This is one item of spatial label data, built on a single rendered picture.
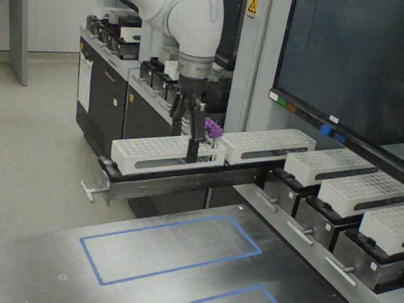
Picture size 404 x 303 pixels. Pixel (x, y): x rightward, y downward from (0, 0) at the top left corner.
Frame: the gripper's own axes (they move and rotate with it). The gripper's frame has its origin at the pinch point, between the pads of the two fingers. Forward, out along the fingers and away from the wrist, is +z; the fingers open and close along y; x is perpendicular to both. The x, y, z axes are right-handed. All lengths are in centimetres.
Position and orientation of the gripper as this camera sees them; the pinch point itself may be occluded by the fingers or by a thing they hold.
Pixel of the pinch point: (183, 146)
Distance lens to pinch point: 137.5
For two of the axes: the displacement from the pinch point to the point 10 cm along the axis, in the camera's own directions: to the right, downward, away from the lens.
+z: -1.5, 9.0, 4.2
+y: 4.5, 4.4, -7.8
